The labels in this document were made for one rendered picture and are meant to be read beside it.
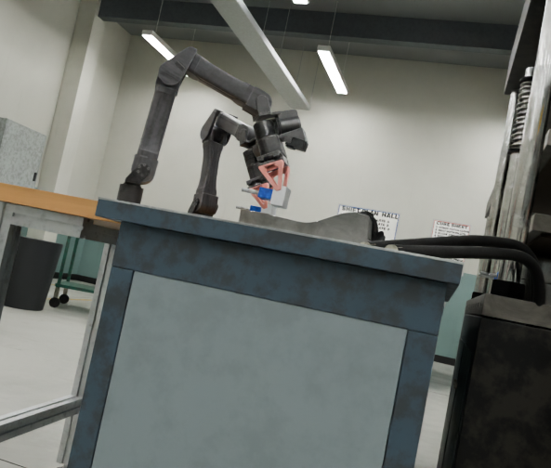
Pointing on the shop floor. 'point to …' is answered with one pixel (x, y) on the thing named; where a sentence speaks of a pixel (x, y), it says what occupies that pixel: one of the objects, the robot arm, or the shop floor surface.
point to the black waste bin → (32, 273)
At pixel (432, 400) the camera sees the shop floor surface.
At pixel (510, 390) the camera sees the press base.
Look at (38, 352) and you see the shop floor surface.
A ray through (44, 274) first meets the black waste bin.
